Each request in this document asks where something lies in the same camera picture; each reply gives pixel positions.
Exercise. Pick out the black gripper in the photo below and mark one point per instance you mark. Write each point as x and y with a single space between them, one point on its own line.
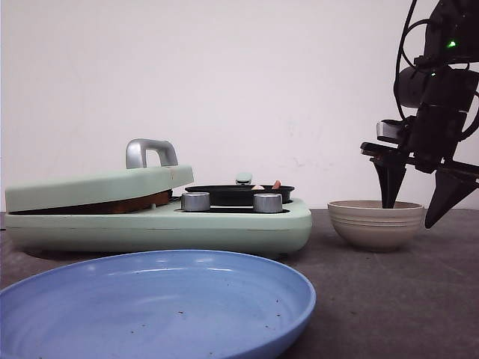
432 139

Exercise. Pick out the beige ceramic bowl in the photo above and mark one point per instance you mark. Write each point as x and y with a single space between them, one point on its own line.
366 224

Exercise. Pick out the orange shrimp pieces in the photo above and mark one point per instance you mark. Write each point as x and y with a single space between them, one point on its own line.
275 186

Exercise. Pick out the breakfast maker hinged lid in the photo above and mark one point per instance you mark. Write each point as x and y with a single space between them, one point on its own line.
151 167

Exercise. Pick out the white bread slice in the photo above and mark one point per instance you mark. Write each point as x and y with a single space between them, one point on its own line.
106 208

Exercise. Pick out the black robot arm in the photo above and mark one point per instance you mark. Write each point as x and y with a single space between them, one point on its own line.
441 87

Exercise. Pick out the mint green breakfast maker base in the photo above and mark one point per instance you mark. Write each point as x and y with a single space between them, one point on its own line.
226 228

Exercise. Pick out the right silver control knob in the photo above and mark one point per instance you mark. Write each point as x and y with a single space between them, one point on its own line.
267 203

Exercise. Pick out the silver control knob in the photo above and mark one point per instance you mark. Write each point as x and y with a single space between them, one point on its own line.
195 201
267 203

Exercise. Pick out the black round frying pan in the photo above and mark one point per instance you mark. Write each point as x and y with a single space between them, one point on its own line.
237 195

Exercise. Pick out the left silver control knob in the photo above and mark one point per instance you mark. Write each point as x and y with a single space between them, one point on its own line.
195 201

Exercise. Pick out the blue ceramic plate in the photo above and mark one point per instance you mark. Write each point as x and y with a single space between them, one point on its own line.
158 304

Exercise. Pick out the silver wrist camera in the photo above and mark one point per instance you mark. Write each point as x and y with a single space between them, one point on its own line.
391 131

